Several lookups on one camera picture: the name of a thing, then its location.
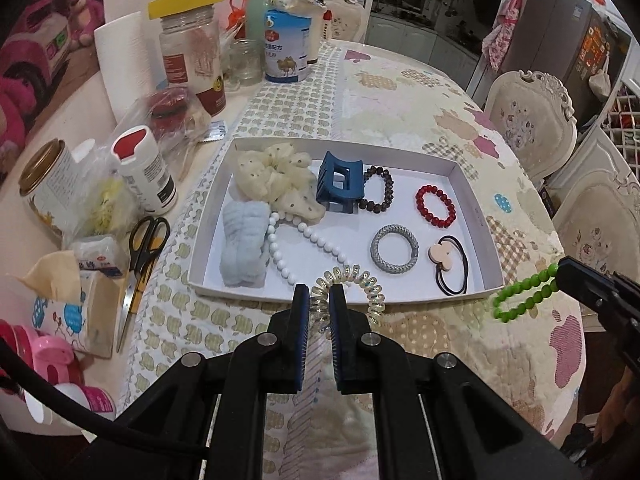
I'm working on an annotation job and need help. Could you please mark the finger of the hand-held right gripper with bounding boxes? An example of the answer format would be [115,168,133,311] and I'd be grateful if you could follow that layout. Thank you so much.
[555,256,626,316]

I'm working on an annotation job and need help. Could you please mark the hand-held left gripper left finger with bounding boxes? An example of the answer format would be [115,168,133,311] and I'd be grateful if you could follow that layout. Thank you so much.
[100,284,313,480]

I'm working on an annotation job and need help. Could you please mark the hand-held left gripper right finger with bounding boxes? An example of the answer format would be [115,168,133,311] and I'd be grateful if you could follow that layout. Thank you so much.
[327,284,583,480]

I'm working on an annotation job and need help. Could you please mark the green bead bracelet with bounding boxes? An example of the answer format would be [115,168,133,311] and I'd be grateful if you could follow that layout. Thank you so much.
[492,262,561,320]

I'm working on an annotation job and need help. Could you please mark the clear gold spiral hair tie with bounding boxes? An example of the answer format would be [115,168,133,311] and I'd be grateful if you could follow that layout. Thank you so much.
[309,265,388,341]

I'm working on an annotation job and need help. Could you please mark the white shallow box tray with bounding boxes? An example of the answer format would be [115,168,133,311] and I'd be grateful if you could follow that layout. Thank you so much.
[189,136,505,305]

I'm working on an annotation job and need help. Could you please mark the white bead necklace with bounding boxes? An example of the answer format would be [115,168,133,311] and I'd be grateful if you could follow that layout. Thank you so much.
[266,211,353,288]

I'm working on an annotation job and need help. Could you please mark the grey woven hair ring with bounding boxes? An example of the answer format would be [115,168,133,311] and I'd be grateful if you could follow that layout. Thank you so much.
[370,224,420,275]

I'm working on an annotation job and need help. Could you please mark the red bead bracelet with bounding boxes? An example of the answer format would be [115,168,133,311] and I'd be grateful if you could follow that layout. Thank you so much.
[415,185,457,229]

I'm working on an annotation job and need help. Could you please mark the blue hair claw clip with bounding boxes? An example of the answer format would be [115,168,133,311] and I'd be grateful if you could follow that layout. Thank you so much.
[316,151,367,215]

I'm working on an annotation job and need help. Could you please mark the dark brown bead bracelet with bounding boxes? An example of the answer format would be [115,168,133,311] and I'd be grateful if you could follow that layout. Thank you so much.
[359,165,395,213]

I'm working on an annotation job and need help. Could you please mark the cream sheer scrunchie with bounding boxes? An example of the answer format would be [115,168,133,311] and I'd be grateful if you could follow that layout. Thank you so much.
[235,142,327,223]

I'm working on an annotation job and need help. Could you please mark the light blue fluffy scrunchie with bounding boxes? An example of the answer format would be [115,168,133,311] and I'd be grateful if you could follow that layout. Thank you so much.
[220,200,273,288]

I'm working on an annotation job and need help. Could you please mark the white lattice rack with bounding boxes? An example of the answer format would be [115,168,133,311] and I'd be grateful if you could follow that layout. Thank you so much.
[597,80,640,171]

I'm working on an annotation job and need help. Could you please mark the black yellow scissors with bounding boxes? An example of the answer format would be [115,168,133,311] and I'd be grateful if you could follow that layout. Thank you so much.
[116,216,171,353]

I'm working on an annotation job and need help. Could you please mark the white plastic bag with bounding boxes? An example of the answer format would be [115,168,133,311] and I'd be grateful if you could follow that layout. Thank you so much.
[587,57,613,96]

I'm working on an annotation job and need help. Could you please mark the tissue box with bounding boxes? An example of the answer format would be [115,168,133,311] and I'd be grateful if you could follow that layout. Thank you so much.
[5,250,123,361]

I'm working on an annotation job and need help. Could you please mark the small white packet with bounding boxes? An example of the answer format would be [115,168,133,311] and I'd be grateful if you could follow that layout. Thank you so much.
[70,235,128,278]

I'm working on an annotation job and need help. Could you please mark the white bottle pink label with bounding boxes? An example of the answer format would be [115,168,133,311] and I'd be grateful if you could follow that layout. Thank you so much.
[22,382,117,423]

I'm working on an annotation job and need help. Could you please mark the white bottle red cap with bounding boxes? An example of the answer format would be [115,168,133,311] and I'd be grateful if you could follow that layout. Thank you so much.
[111,126,178,212]

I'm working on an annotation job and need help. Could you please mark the clear bag yellow contents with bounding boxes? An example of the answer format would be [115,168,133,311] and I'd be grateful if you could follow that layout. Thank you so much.
[75,170,138,241]

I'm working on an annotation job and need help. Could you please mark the patchwork printed tablecloth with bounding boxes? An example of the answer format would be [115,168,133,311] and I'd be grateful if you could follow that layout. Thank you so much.
[120,42,586,480]

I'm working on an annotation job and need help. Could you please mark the dark grey refrigerator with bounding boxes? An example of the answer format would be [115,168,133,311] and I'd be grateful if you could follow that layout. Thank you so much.
[497,0,633,126]

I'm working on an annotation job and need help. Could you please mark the pink floral hanging cloth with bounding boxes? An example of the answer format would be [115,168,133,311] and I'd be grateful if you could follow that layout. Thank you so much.
[481,0,526,73]

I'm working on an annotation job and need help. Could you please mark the pink plastic cup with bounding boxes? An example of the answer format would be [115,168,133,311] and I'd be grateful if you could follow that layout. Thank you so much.
[15,335,83,386]

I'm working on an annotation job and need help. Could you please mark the clear bag red contents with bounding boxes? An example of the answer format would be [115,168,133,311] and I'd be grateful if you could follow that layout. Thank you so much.
[145,87,211,146]

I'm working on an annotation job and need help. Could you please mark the small empty glass jar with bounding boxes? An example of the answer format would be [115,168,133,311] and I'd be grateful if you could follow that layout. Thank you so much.
[226,39,265,88]

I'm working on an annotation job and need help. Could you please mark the blue white milk powder can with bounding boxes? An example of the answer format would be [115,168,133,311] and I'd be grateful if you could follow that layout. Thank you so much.
[263,9,312,84]

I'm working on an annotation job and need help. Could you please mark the gold rim tin can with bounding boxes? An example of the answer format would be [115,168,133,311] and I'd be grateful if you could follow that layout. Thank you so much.
[18,139,81,241]

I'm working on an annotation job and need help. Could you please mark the kitchen cabinets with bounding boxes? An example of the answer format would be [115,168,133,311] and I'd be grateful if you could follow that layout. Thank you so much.
[365,0,516,101]

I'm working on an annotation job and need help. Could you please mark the clear jar yellow lid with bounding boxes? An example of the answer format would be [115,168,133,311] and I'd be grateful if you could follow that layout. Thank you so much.
[148,0,228,116]

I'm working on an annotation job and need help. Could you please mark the white paper cup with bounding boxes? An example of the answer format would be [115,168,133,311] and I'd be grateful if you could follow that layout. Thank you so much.
[306,9,335,65]

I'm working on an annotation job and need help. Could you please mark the white paper towel roll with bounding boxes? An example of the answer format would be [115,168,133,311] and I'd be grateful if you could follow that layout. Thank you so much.
[94,11,161,123]

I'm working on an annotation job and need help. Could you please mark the pink bear printed blanket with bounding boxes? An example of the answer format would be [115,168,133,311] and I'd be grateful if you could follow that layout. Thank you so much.
[0,0,106,161]

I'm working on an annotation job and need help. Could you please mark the black hair tie pink charm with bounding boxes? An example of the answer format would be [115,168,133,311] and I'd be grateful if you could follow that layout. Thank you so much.
[429,235,471,296]

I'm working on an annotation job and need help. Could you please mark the black cable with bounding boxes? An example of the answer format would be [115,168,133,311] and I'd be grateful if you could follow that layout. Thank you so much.
[0,337,206,461]

